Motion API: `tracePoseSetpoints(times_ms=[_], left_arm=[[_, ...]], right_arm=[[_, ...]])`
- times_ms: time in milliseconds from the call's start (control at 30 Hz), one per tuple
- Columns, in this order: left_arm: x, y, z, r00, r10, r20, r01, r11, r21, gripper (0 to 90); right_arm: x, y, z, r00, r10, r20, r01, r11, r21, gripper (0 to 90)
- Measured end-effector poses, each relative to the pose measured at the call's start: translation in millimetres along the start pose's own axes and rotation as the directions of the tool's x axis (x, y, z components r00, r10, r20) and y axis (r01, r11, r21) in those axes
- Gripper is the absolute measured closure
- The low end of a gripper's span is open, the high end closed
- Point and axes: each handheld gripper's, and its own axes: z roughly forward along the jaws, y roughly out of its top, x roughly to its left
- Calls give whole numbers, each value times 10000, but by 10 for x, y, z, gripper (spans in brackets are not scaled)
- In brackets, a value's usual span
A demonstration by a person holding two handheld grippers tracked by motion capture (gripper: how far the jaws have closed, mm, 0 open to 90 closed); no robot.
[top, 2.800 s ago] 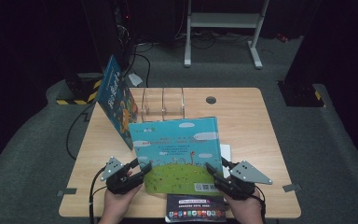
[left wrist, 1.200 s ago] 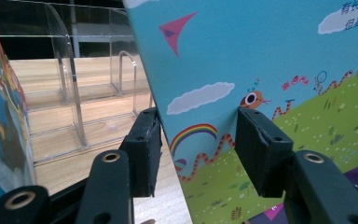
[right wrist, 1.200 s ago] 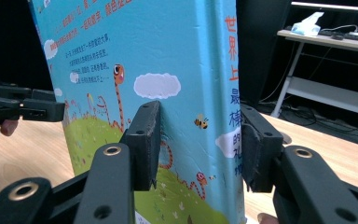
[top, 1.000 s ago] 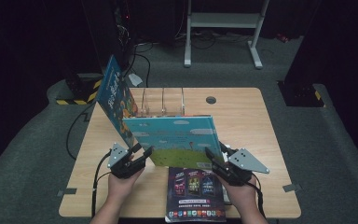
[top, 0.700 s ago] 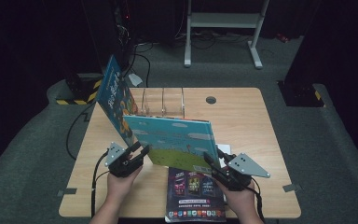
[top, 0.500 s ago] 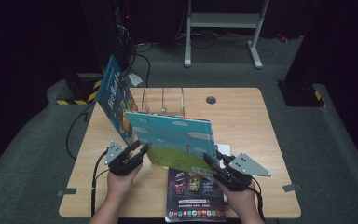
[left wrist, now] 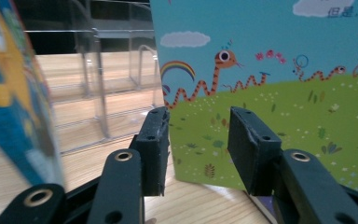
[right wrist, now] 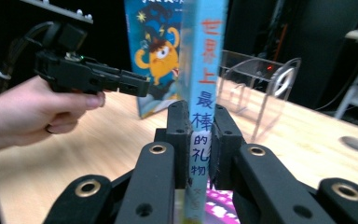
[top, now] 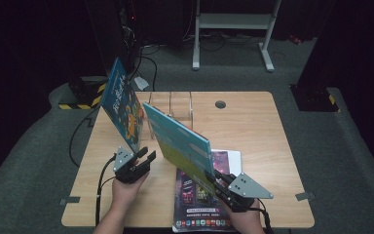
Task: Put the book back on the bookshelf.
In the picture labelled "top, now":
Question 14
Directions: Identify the white book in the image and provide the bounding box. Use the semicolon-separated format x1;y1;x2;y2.
212;149;243;178

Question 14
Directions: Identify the left hand-held gripper cable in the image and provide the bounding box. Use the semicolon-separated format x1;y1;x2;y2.
94;154;118;227

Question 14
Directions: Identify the person's left hand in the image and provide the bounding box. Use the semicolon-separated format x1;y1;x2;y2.
111;171;151;214

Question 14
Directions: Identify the dark computer tower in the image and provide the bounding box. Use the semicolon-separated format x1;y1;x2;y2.
118;0;144;72

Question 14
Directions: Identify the dark blue picture book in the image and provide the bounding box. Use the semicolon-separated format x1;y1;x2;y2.
100;57;145;154

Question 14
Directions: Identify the white paper scrap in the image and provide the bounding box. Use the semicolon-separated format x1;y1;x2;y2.
133;76;150;92

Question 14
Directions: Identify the white metal stand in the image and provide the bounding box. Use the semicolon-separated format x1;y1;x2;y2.
192;0;282;73

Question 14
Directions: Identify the small red object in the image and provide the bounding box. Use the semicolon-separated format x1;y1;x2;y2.
288;34;304;45

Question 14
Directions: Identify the dark glossy magazine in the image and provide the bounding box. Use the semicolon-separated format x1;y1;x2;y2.
172;149;238;234

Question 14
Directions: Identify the light blue picture book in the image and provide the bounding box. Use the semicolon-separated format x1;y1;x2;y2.
142;102;216;196

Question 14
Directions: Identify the black stand base yellow mark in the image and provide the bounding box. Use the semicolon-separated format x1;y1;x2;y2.
290;85;341;113

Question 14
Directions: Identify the grey tape piece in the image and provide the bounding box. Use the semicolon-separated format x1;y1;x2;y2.
295;192;316;202
59;196;82;207

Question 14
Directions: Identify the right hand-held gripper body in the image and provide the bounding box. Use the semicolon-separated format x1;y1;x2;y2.
214;172;275;214

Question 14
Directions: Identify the looped black floor cable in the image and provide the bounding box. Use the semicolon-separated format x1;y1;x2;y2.
140;55;159;93

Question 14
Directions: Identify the hand-held gripper cable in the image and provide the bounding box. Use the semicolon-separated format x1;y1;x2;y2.
248;197;276;234
94;154;118;227

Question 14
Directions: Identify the right hand-held gripper cable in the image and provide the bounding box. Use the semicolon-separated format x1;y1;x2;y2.
248;197;276;234

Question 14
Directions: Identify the black cable tangle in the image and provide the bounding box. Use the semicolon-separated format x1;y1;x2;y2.
181;30;264;53

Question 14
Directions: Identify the long black floor cable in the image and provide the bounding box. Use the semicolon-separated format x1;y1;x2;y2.
68;45;144;169

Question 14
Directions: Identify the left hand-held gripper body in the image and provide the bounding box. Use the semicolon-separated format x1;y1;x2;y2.
112;145;152;185

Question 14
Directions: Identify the black yellow striped stand base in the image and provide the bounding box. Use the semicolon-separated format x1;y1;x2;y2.
57;76;107;110

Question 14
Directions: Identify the clear acrylic book rack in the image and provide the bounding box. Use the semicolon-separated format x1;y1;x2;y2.
135;91;195;140

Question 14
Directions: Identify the person's right hand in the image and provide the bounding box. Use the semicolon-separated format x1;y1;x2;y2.
221;198;267;234

